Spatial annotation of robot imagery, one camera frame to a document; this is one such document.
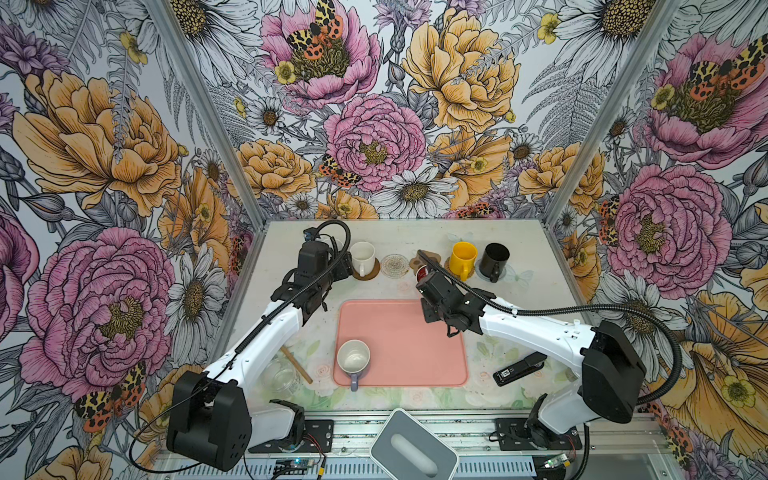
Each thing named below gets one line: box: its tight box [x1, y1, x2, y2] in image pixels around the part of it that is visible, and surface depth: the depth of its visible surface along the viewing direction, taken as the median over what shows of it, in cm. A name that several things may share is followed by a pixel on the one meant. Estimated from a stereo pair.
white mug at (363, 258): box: [350, 241, 376, 277], surface depth 100 cm
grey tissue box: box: [369, 408, 459, 480], surface depth 70 cm
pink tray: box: [333, 300, 468, 387], surface depth 90 cm
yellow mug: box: [449, 241, 478, 281], surface depth 102 cm
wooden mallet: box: [280, 345, 313, 385], surface depth 87 cm
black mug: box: [479, 242, 510, 283], surface depth 102 cm
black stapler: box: [493, 351, 548, 387], surface depth 83 cm
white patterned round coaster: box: [381, 253, 410, 279], surface depth 110 cm
